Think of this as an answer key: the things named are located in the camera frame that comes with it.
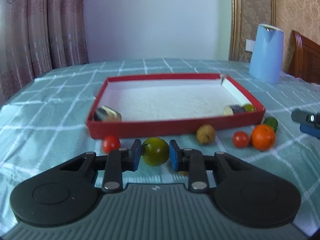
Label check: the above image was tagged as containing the red cherry tomato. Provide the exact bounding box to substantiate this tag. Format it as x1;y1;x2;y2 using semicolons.
102;135;121;155
232;131;250;148

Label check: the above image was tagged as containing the orange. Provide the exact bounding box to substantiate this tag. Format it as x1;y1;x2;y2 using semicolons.
250;124;276;151

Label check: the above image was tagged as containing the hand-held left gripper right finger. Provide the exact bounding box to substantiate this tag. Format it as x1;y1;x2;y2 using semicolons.
169;140;253;193

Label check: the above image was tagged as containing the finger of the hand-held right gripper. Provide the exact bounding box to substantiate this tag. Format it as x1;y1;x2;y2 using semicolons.
291;108;320;139

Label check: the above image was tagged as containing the striped eggplant piece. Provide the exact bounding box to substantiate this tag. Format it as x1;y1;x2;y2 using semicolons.
93;105;122;122

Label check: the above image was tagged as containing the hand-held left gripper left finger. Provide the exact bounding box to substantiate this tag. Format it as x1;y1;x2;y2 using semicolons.
59;139;142;193

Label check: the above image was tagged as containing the pink patterned curtain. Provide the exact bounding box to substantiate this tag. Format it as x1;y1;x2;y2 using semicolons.
0;0;89;107

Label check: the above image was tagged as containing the teal checkered tablecloth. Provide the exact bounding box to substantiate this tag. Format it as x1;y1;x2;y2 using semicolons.
0;58;320;240

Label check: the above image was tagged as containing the dark eggplant piece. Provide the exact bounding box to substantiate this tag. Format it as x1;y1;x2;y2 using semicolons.
223;104;247;116

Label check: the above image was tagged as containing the blue kettle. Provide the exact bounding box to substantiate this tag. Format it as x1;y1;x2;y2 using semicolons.
248;24;285;85

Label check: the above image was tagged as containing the large green tomato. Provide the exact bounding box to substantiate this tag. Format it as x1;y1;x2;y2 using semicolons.
141;137;170;167

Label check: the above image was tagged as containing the small green cucumber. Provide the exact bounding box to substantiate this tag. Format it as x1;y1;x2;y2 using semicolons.
263;117;279;133

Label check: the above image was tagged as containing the red shallow cardboard box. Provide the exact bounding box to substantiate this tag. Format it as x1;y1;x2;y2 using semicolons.
86;73;266;139

